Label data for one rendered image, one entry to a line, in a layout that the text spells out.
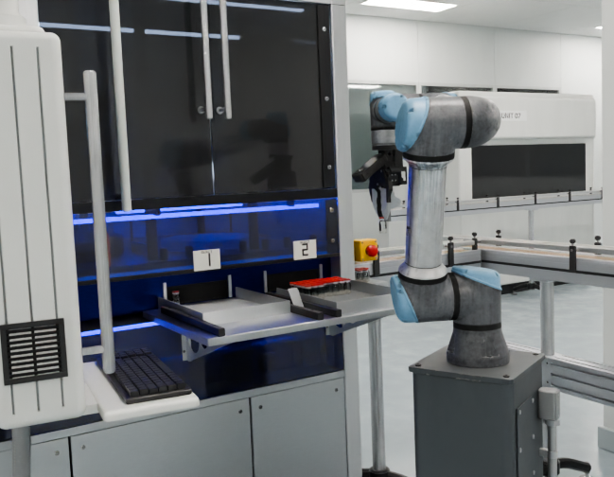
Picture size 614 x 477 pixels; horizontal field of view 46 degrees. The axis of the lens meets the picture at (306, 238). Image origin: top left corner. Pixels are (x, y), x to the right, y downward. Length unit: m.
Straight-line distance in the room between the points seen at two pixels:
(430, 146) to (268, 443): 1.19
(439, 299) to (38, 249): 0.89
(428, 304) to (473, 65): 7.66
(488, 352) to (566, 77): 8.85
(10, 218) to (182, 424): 1.00
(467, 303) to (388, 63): 6.80
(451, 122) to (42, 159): 0.84
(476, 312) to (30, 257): 1.00
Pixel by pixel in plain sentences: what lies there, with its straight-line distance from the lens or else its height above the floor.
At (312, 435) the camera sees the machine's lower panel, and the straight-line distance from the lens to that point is 2.48.
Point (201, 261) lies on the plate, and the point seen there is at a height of 1.02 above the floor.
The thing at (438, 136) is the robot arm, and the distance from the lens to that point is 1.60.
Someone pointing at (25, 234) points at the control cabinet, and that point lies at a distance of 1.47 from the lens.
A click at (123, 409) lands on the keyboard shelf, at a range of 1.56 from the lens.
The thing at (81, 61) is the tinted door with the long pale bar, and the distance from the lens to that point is 2.09.
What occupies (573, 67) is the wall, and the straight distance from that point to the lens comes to 10.64.
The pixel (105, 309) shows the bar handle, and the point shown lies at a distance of 1.51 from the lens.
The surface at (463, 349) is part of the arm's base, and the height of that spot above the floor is 0.83.
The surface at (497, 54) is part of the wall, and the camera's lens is 9.59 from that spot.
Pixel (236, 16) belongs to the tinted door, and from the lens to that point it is 2.28.
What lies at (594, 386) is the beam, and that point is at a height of 0.49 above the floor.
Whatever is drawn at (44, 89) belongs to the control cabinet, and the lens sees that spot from 1.48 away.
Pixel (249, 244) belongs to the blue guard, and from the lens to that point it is 2.24.
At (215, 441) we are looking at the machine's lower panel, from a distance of 2.31.
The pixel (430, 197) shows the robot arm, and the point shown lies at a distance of 1.65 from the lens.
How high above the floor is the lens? 1.27
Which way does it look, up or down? 5 degrees down
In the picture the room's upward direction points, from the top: 2 degrees counter-clockwise
